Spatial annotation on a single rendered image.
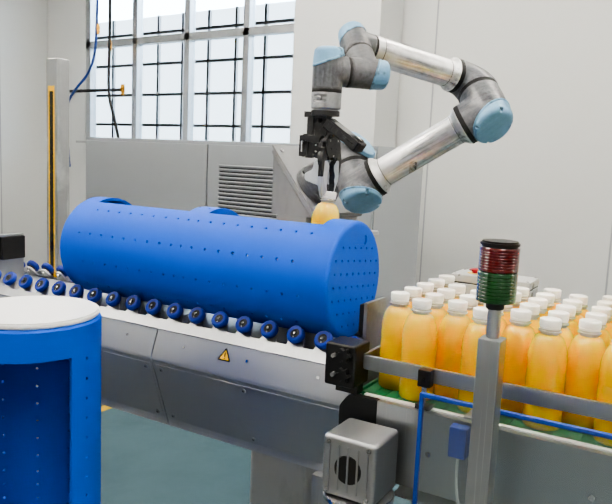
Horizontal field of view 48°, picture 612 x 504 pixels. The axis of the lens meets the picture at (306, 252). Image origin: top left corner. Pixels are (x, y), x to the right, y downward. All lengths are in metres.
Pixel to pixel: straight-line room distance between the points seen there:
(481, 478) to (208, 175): 2.97
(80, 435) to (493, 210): 3.32
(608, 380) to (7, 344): 1.10
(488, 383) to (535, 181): 3.22
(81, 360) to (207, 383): 0.42
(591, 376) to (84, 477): 1.03
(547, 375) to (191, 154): 3.01
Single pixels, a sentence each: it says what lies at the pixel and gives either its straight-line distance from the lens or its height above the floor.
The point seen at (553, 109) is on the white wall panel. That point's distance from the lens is 4.33.
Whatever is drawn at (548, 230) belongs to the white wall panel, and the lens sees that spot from 4.32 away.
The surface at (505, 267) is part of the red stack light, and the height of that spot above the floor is 1.22.
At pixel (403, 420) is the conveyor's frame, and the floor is 0.87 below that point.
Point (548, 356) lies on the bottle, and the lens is 1.34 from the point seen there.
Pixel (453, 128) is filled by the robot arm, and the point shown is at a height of 1.47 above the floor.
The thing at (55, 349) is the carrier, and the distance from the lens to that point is 1.46.
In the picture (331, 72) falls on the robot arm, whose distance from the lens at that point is 1.73.
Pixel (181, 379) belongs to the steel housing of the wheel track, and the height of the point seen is 0.79.
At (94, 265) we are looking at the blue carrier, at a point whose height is 1.06.
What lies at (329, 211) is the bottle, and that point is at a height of 1.25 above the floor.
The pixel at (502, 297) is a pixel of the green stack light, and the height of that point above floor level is 1.17.
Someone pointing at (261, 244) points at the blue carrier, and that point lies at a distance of 1.65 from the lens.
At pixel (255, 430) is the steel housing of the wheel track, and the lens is 1.80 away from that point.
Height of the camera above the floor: 1.38
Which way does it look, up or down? 8 degrees down
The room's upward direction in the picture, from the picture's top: 3 degrees clockwise
